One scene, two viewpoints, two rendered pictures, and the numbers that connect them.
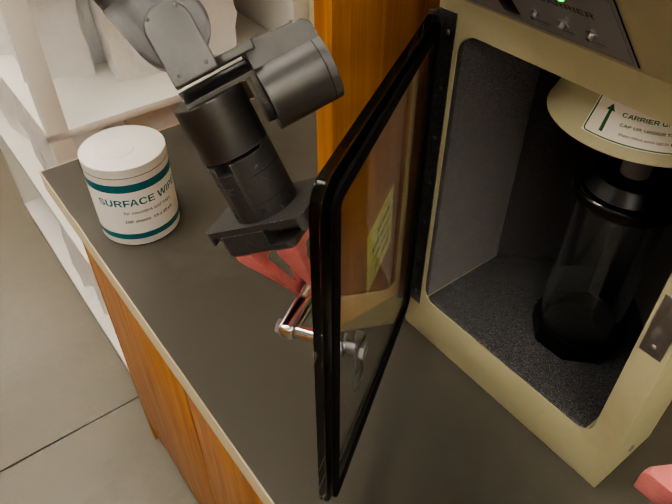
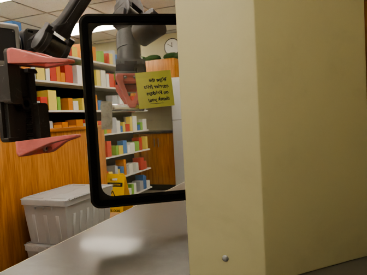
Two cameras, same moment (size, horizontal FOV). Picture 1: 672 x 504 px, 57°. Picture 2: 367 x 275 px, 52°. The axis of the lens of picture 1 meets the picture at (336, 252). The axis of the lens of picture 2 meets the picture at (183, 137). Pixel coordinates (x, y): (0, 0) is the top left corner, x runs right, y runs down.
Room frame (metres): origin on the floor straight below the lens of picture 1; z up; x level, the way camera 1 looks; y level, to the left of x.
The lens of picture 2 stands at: (0.06, -0.75, 1.17)
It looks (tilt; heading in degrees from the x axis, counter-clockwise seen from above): 3 degrees down; 59
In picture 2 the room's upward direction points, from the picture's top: 3 degrees counter-clockwise
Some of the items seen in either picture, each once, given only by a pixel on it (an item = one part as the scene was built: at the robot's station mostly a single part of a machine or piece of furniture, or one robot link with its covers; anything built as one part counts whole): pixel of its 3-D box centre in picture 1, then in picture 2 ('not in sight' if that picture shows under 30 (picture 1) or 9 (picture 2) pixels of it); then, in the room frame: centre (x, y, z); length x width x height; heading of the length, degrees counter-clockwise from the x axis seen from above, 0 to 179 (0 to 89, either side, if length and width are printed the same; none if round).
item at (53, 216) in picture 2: not in sight; (71, 211); (0.78, 2.14, 0.49); 0.60 x 0.42 x 0.33; 37
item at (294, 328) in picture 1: (321, 307); not in sight; (0.38, 0.01, 1.20); 0.10 x 0.05 x 0.03; 159
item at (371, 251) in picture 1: (377, 269); (158, 109); (0.44, -0.04, 1.19); 0.30 x 0.01 x 0.40; 159
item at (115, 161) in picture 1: (132, 185); not in sight; (0.82, 0.33, 1.02); 0.13 x 0.13 x 0.15
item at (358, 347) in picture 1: (353, 361); (106, 115); (0.33, -0.02, 1.18); 0.02 x 0.02 x 0.06; 69
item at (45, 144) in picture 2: not in sight; (48, 127); (0.17, -0.22, 1.17); 0.09 x 0.07 x 0.07; 127
